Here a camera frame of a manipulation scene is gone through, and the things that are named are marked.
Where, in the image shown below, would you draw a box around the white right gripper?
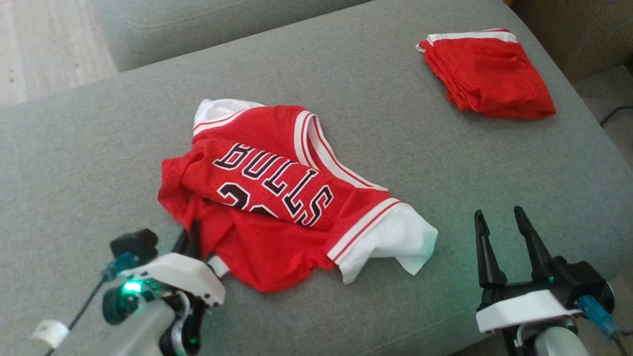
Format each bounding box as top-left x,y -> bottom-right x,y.
474,206 -> 583,356

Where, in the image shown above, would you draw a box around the white cable label tag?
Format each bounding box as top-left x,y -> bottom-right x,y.
32,319 -> 70,350

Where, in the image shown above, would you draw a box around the red shorts with white stripes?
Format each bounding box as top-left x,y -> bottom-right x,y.
415,28 -> 557,121

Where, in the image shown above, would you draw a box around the grey sofa seat cushion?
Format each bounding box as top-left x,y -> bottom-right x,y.
0,0 -> 633,356

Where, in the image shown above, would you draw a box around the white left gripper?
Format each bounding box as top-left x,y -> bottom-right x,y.
119,217 -> 226,317

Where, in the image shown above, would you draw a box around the red Bulls basketball jersey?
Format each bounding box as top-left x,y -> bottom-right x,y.
157,98 -> 439,293

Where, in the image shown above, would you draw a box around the grey sofa back cushion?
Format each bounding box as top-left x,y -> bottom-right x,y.
91,0 -> 372,73

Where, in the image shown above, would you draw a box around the mustard yellow furniture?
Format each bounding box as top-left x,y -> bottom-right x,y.
504,0 -> 633,82

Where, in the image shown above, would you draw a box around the black floor cable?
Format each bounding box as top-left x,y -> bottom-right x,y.
599,105 -> 633,127

